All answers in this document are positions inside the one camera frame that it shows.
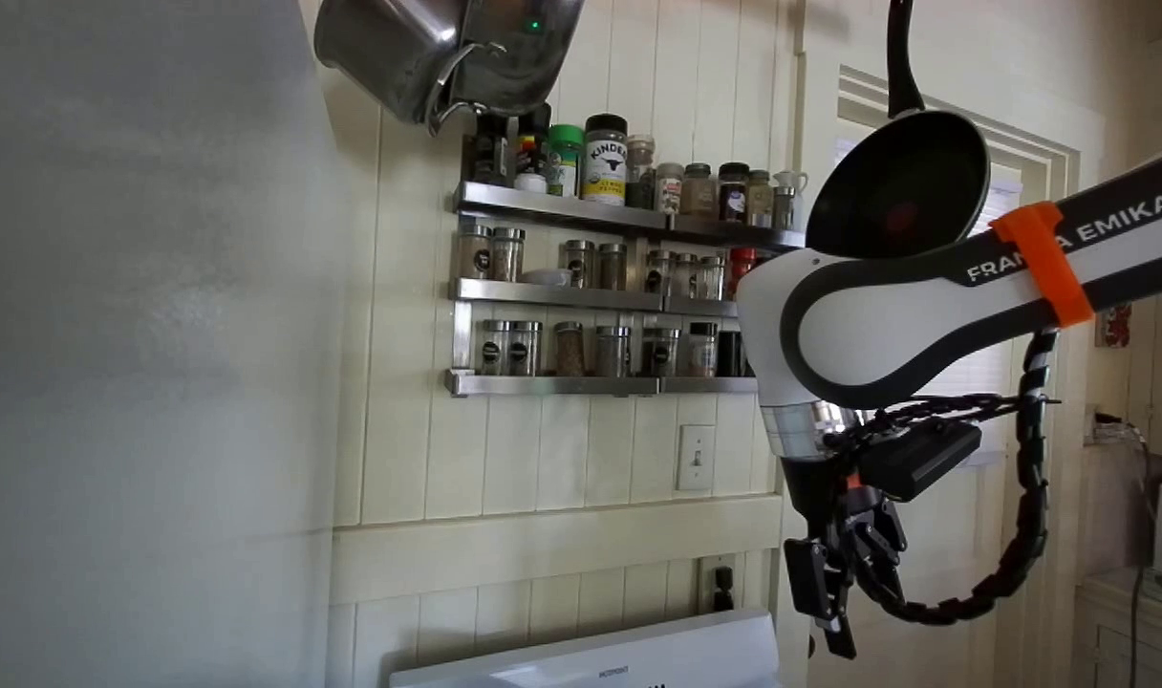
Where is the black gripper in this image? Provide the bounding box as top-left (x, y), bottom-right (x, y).
top-left (785, 454), bottom-right (913, 661)

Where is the hanging steel bowl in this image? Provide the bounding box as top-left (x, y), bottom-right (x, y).
top-left (450, 0), bottom-right (588, 116)

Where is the white door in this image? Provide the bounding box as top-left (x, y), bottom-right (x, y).
top-left (805, 61), bottom-right (1092, 688)

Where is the small glass spice jar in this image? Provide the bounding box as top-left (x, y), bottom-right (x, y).
top-left (682, 159), bottom-right (722, 231)
top-left (546, 319), bottom-right (592, 378)
top-left (635, 321), bottom-right (682, 383)
top-left (592, 319), bottom-right (635, 378)
top-left (669, 247), bottom-right (704, 301)
top-left (506, 319), bottom-right (546, 378)
top-left (489, 224), bottom-right (527, 285)
top-left (622, 129), bottom-right (663, 210)
top-left (682, 319), bottom-right (722, 383)
top-left (746, 169), bottom-right (780, 234)
top-left (592, 241), bottom-right (631, 296)
top-left (694, 254), bottom-right (732, 305)
top-left (635, 243), bottom-right (673, 298)
top-left (714, 329), bottom-right (746, 383)
top-left (554, 237), bottom-right (596, 289)
top-left (473, 319), bottom-right (511, 378)
top-left (773, 169), bottom-right (806, 237)
top-left (650, 159), bottom-right (690, 222)
top-left (457, 215), bottom-right (497, 284)

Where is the white gas stove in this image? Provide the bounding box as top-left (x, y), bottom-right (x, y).
top-left (385, 606), bottom-right (789, 688)

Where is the white cabinet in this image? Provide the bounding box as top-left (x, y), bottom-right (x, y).
top-left (1071, 570), bottom-right (1162, 688)

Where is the red spice jar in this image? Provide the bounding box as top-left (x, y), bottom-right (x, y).
top-left (726, 243), bottom-right (764, 301)

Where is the metal spice rack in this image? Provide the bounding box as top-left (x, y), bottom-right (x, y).
top-left (439, 175), bottom-right (806, 403)

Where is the black frying pan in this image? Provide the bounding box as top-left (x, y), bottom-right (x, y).
top-left (805, 0), bottom-right (996, 264)

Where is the large black lid spice jar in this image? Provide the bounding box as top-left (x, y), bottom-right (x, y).
top-left (582, 110), bottom-right (635, 206)

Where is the green lid spice jar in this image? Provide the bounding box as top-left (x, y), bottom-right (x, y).
top-left (543, 124), bottom-right (588, 201)

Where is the dark glass bottle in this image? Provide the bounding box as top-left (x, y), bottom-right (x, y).
top-left (462, 110), bottom-right (517, 186)

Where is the hanging steel pot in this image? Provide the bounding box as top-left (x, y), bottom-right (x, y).
top-left (311, 0), bottom-right (509, 129)

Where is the white refrigerator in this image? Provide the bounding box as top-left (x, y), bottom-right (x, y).
top-left (0, 0), bottom-right (346, 688)

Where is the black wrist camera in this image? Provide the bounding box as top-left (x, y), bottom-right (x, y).
top-left (861, 419), bottom-right (988, 505)

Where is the white wall switch plate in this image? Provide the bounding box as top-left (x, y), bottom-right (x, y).
top-left (677, 419), bottom-right (719, 496)

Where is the black braided cable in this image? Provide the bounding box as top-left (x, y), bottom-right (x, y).
top-left (847, 324), bottom-right (1066, 628)

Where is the small red wall fixture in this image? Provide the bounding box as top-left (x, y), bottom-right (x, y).
top-left (1092, 301), bottom-right (1137, 353)

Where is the orange cable strap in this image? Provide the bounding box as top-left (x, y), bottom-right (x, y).
top-left (992, 201), bottom-right (1099, 329)

